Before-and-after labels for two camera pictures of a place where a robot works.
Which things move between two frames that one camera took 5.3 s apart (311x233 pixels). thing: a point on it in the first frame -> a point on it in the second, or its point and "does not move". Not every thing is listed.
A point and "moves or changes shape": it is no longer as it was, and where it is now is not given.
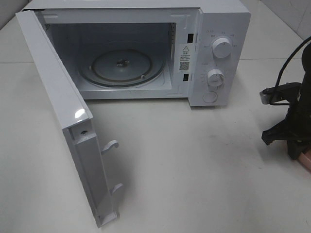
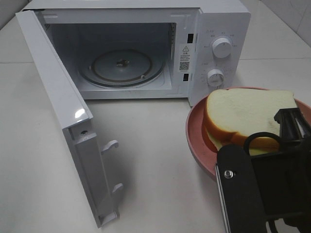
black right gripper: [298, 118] -> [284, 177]
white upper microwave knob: [221, 47] does not move
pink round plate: [305, 158] moves or changes shape
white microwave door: [73, 113] does not move
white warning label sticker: [185, 58] does not move
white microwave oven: [198, 51] does not move
